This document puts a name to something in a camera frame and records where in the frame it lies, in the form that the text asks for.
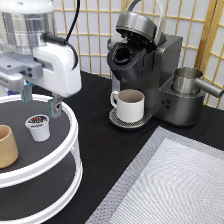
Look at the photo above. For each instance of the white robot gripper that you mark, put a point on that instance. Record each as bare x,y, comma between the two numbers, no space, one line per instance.
59,76

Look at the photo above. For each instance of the white coffee pod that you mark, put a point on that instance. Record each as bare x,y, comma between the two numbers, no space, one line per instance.
38,126

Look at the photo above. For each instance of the grey pod coffee machine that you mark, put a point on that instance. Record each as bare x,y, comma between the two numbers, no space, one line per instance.
142,57

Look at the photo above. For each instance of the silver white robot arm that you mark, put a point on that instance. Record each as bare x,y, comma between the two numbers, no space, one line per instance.
32,54

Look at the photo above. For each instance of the white ceramic coffee mug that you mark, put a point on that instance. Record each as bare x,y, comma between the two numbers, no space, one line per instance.
128,104

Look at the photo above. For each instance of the tan beige cup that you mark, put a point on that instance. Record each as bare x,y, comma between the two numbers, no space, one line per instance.
8,147

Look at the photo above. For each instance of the white two-tier round shelf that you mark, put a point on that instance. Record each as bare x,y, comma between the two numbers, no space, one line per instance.
46,175

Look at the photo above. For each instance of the stainless steel milk frother jug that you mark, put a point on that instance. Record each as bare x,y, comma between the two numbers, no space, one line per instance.
188,81

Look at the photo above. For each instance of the grey woven placemat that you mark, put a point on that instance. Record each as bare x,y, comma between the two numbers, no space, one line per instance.
172,180

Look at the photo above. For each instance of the wooden shoji folding screen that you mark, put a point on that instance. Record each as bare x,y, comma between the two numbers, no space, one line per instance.
199,22

